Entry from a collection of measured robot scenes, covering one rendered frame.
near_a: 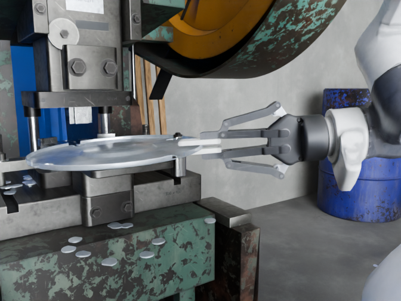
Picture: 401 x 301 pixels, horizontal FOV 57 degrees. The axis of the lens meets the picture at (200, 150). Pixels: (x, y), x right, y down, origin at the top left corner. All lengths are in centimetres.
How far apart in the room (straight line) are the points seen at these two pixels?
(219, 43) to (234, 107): 163
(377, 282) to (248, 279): 60
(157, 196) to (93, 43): 33
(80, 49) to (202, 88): 170
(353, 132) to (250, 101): 207
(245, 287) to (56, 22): 62
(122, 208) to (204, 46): 48
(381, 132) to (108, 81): 49
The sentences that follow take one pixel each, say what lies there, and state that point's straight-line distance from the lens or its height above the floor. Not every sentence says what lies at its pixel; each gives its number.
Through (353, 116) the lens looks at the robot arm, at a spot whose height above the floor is 86.
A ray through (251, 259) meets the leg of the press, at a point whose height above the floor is 56.
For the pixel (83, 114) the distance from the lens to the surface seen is 83.
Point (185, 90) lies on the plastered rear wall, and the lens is 231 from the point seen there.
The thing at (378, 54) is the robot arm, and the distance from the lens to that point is 60.
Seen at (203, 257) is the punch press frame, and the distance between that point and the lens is 78.
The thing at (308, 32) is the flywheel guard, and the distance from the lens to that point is 87.
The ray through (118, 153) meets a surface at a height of 80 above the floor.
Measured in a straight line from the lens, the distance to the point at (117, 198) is 71.
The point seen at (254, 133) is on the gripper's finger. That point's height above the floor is 83.
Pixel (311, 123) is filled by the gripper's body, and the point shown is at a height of 84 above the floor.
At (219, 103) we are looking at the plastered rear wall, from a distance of 246.
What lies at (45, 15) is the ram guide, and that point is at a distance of 72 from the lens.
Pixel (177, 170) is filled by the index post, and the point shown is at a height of 72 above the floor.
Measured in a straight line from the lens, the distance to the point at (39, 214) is 71.
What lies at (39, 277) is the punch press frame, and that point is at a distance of 65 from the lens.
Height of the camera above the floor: 90
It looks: 10 degrees down
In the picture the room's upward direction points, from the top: straight up
